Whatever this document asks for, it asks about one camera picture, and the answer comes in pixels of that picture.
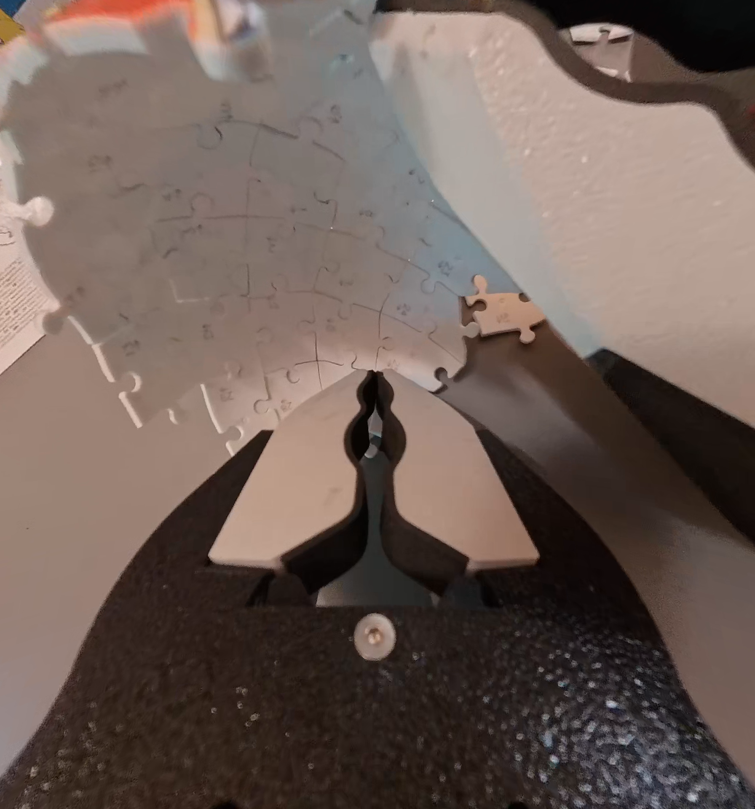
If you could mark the white puzzle piece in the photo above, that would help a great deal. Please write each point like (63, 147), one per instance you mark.
(507, 313)

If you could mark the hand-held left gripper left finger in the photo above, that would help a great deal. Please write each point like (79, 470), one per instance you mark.
(289, 486)

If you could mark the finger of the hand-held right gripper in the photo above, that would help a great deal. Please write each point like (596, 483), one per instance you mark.
(668, 28)
(605, 221)

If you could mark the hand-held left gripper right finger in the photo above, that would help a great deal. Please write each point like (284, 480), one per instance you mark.
(459, 499)

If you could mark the partly built puzzle ball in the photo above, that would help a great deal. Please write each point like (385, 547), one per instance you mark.
(226, 221)

